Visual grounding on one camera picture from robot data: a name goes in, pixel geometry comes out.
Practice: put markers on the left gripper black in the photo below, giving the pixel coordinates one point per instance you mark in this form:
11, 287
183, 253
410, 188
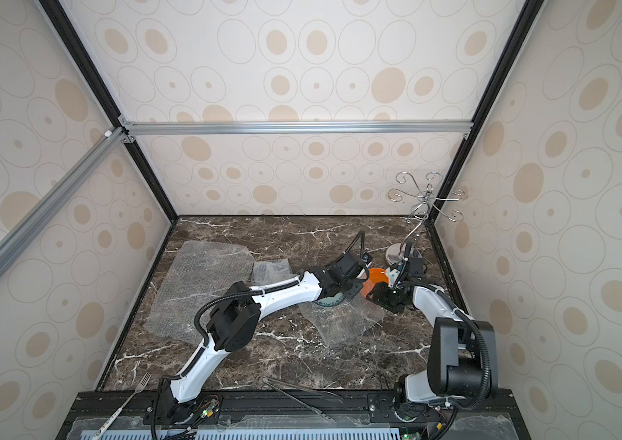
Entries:
352, 293

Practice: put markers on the chrome mug tree stand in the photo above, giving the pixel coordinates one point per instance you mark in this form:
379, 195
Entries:
425, 199

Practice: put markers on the teal patterned dinner plate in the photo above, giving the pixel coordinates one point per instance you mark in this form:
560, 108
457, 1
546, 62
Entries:
331, 301

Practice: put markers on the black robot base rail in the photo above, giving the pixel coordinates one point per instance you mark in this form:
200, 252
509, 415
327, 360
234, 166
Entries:
271, 414

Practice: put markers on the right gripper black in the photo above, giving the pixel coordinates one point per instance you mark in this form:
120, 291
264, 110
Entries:
386, 291

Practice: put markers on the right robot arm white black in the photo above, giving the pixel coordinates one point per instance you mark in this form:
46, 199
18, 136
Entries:
462, 361

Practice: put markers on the silver fork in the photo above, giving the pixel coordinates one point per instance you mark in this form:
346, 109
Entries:
112, 418

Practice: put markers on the diagonal aluminium rail left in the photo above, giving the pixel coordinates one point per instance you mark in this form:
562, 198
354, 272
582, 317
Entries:
18, 239

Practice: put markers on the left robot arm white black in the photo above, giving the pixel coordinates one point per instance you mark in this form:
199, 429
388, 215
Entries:
228, 324

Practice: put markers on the horizontal aluminium rail back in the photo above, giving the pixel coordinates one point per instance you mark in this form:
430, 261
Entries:
305, 127

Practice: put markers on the orange dinner plate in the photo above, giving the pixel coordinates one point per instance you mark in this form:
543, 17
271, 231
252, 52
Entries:
376, 276

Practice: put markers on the bubble wrap around orange plate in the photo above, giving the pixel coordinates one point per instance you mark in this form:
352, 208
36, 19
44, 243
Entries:
201, 272

